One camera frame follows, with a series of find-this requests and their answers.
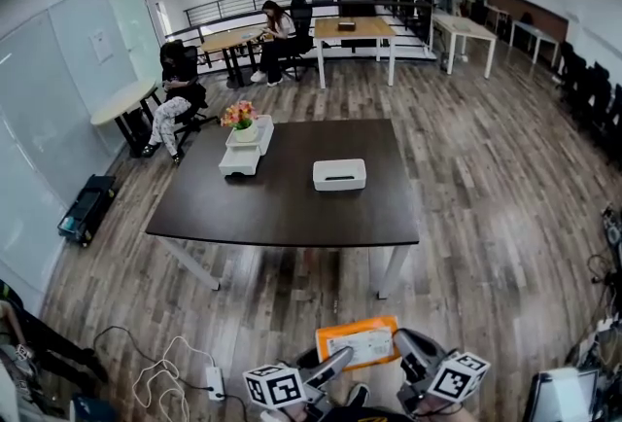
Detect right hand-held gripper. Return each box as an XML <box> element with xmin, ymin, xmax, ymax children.
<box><xmin>392</xmin><ymin>328</ymin><xmax>492</xmax><ymax>415</ymax></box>

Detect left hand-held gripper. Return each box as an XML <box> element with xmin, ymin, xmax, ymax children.
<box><xmin>242</xmin><ymin>345</ymin><xmax>356</xmax><ymax>422</ymax></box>

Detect orange packet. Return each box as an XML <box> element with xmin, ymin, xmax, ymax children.
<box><xmin>315</xmin><ymin>315</ymin><xmax>401</xmax><ymax>372</ymax></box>

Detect white rectangular container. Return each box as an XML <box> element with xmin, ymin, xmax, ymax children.
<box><xmin>312</xmin><ymin>158</ymin><xmax>367</xmax><ymax>193</ymax></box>

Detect person's right forearm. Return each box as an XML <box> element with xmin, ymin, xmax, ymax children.
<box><xmin>418</xmin><ymin>399</ymin><xmax>466</xmax><ymax>422</ymax></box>

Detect person's black shoe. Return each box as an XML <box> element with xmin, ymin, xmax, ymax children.
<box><xmin>346</xmin><ymin>382</ymin><xmax>371</xmax><ymax>410</ymax></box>

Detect white power strip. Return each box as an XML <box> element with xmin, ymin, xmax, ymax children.
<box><xmin>204</xmin><ymin>365</ymin><xmax>226</xmax><ymax>402</ymax></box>

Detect laptop computer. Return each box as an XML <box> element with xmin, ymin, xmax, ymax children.
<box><xmin>521</xmin><ymin>367</ymin><xmax>603</xmax><ymax>422</ymax></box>

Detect dark brown table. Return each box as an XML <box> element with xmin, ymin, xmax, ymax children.
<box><xmin>145</xmin><ymin>119</ymin><xmax>421</xmax><ymax>300</ymax></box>

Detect white drawer organizer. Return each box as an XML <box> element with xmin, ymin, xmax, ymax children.
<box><xmin>218</xmin><ymin>114</ymin><xmax>276</xmax><ymax>179</ymax></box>

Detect potted artificial flowers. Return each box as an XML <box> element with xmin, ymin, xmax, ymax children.
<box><xmin>220</xmin><ymin>99</ymin><xmax>259</xmax><ymax>144</ymax></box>

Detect black office chair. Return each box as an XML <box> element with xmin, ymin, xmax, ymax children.
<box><xmin>279</xmin><ymin>0</ymin><xmax>316</xmax><ymax>82</ymax></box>
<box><xmin>167</xmin><ymin>44</ymin><xmax>221</xmax><ymax>154</ymax></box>

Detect black storage crate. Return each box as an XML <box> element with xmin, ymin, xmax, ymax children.
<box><xmin>56</xmin><ymin>173</ymin><xmax>119</xmax><ymax>248</ymax></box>

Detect row of black chairs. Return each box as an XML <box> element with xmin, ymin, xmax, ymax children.
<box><xmin>555</xmin><ymin>39</ymin><xmax>622</xmax><ymax>163</ymax></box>

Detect white rectangular table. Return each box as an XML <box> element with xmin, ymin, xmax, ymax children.
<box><xmin>432</xmin><ymin>14</ymin><xmax>499</xmax><ymax>81</ymax></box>
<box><xmin>508</xmin><ymin>19</ymin><xmax>561</xmax><ymax>67</ymax></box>

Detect wooden table with white legs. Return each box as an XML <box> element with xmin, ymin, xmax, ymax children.
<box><xmin>313</xmin><ymin>17</ymin><xmax>399</xmax><ymax>89</ymax></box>

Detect round white table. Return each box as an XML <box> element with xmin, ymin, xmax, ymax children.
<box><xmin>89</xmin><ymin>79</ymin><xmax>163</xmax><ymax>158</ymax></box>

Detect round wooden table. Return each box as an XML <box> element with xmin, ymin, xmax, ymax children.
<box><xmin>199</xmin><ymin>26</ymin><xmax>267</xmax><ymax>88</ymax></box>

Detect black metal railing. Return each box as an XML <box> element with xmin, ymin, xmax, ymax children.
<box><xmin>163</xmin><ymin>0</ymin><xmax>438</xmax><ymax>71</ymax></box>

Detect paper notice on glass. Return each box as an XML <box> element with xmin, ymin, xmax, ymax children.
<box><xmin>87</xmin><ymin>28</ymin><xmax>116</xmax><ymax>65</ymax></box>

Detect white cable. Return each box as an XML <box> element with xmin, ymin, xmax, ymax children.
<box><xmin>131</xmin><ymin>335</ymin><xmax>218</xmax><ymax>422</ymax></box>

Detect pile of cables and equipment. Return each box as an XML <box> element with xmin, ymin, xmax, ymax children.
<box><xmin>563</xmin><ymin>203</ymin><xmax>622</xmax><ymax>370</ymax></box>

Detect black cable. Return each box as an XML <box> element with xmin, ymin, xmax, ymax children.
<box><xmin>91</xmin><ymin>325</ymin><xmax>252</xmax><ymax>422</ymax></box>

